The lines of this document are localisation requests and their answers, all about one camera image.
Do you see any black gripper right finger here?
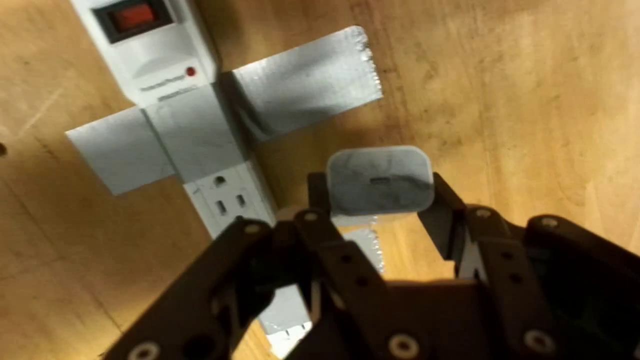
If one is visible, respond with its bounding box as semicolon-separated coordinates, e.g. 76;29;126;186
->
417;169;640;360

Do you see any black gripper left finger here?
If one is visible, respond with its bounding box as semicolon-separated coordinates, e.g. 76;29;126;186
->
100;169;402;360

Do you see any white charger head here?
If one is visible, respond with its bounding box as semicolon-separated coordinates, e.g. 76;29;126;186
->
324;143;438;219

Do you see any white power strip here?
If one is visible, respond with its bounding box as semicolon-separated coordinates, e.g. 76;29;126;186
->
67;0;315;360

